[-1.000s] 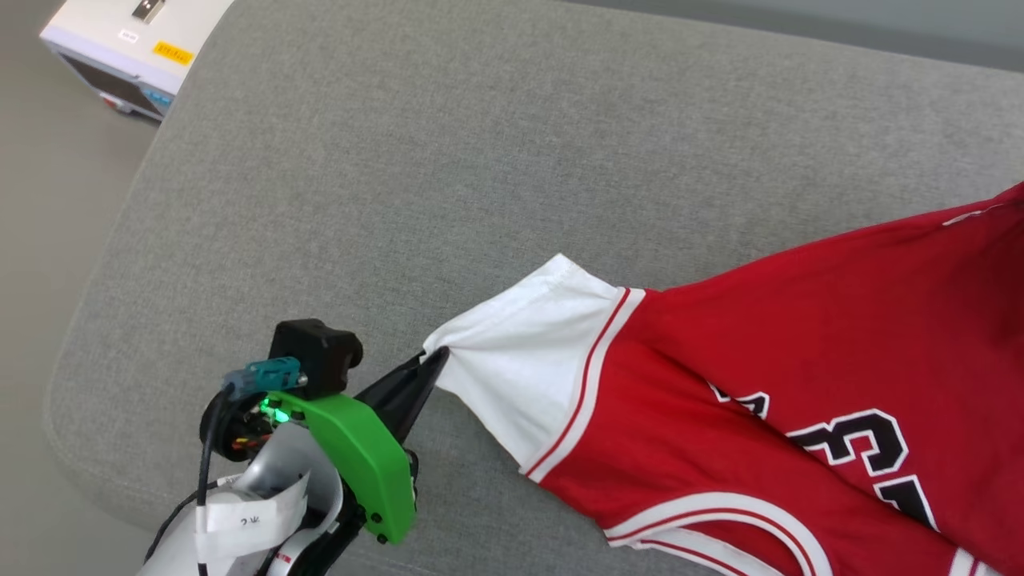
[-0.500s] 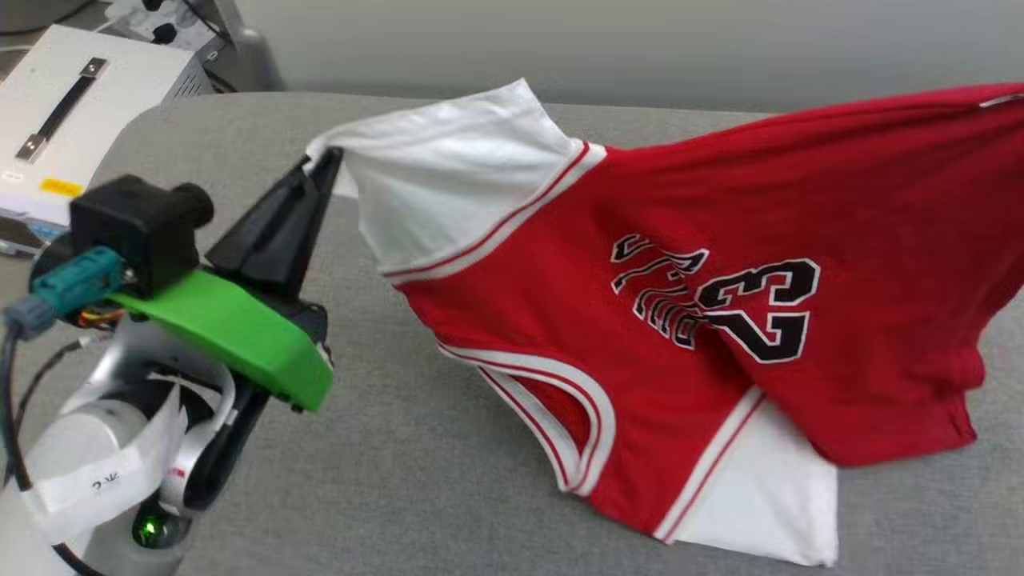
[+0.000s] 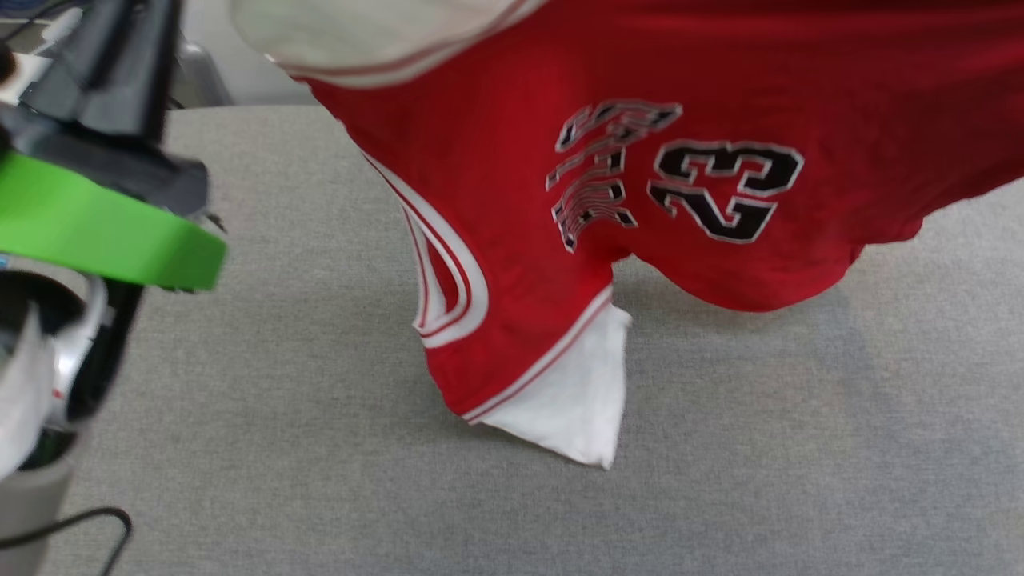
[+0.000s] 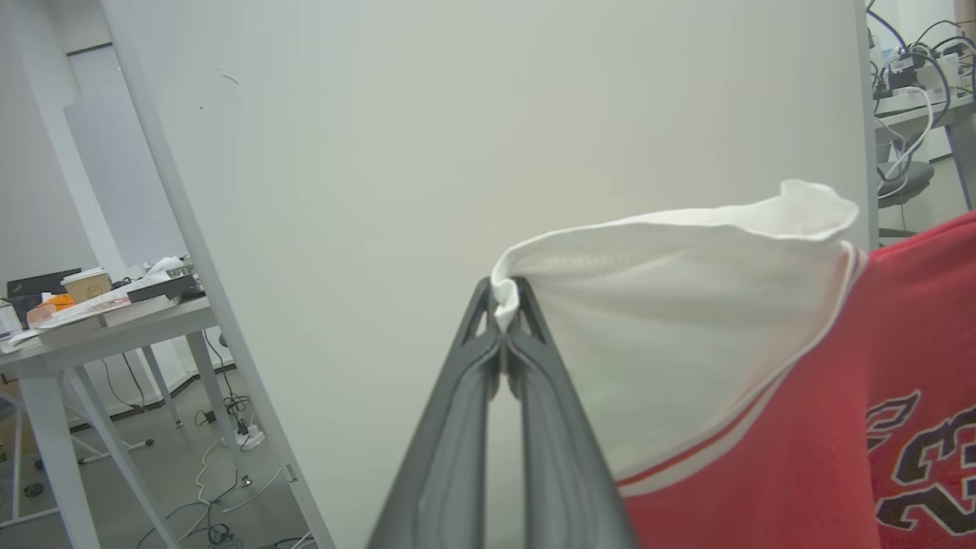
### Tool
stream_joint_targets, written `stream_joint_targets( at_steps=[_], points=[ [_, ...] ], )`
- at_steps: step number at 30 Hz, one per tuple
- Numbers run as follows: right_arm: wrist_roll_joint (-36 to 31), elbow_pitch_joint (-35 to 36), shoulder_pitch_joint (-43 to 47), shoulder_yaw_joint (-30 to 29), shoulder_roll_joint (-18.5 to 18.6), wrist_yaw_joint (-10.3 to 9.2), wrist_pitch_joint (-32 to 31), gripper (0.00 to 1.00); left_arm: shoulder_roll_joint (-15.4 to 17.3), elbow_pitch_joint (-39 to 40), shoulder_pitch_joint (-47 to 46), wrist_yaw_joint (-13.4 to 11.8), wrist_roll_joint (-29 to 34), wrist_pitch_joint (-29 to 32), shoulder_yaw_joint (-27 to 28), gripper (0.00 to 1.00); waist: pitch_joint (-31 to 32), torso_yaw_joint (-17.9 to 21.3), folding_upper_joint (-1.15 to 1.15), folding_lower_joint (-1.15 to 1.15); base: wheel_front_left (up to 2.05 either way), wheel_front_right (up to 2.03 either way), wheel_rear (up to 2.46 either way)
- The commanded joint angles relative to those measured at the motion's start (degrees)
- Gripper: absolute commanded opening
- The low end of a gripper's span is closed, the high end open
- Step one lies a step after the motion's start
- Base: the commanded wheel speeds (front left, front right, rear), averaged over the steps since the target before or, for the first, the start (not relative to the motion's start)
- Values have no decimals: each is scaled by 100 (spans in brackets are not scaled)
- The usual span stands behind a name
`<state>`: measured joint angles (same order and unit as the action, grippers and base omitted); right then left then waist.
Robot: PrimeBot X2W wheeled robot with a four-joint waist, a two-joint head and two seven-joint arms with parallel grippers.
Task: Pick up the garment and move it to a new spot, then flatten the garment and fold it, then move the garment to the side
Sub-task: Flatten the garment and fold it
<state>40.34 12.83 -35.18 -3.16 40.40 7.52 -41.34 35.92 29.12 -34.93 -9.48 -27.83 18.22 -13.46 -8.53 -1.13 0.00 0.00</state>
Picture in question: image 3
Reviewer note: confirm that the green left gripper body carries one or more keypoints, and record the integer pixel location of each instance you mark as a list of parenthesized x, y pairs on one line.
[(96, 220)]

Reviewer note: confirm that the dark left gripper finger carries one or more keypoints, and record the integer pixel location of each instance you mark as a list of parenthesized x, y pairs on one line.
[(156, 72), (92, 72)]

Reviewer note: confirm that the red and white basketball jersey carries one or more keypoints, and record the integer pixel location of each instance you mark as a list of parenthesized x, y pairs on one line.
[(560, 240)]

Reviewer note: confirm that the grey metal partition foot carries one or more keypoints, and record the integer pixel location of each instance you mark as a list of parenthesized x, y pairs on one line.
[(200, 76)]

